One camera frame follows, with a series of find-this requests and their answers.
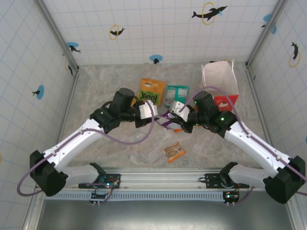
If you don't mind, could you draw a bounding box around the purple snack bag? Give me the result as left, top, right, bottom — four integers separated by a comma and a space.
155, 110, 184, 131

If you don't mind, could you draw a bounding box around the small orange brown snack pack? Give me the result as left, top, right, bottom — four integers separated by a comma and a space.
162, 141, 187, 164

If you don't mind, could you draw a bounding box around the teal snack bag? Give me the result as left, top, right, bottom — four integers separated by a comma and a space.
164, 85, 190, 107

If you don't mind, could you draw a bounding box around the orange Krax snack bag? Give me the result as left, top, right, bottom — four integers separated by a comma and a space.
138, 78, 166, 107

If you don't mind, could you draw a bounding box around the red white paper bag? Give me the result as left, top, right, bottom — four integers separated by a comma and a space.
201, 59, 240, 112

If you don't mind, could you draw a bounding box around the grey metal panel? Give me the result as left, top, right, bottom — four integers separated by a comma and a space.
35, 200, 295, 230

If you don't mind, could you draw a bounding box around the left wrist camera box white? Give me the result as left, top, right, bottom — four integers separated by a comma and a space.
139, 100, 160, 120

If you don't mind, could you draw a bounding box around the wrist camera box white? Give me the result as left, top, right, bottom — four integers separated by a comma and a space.
168, 100, 192, 122
139, 100, 160, 120

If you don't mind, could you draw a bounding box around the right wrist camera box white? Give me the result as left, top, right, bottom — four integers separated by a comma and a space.
168, 100, 192, 122

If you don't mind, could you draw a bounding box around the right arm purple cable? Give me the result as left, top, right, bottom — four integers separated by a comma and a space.
181, 86, 307, 206

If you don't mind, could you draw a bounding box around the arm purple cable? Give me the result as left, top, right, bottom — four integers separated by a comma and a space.
181, 86, 307, 206
16, 102, 155, 203

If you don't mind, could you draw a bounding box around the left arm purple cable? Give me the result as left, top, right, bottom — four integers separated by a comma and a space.
16, 102, 155, 203

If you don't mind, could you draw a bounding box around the aluminium mounting rail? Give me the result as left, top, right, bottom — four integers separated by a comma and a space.
35, 167, 297, 191

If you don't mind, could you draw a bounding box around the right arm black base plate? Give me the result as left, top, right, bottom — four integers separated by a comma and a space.
200, 172, 250, 190

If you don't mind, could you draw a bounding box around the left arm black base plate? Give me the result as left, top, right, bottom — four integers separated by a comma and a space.
78, 173, 121, 190

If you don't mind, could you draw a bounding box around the small dolphin yellow ring sticker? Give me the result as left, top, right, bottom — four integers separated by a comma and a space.
109, 23, 126, 40

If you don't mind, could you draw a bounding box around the white slotted cable duct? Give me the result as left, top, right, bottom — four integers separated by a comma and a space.
44, 191, 227, 201

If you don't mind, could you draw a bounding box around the large dolphin yellow ring sticker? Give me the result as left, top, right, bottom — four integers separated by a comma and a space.
191, 1, 228, 26

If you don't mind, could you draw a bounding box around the aluminium frame post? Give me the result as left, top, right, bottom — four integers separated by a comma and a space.
33, 0, 80, 72
246, 0, 288, 68

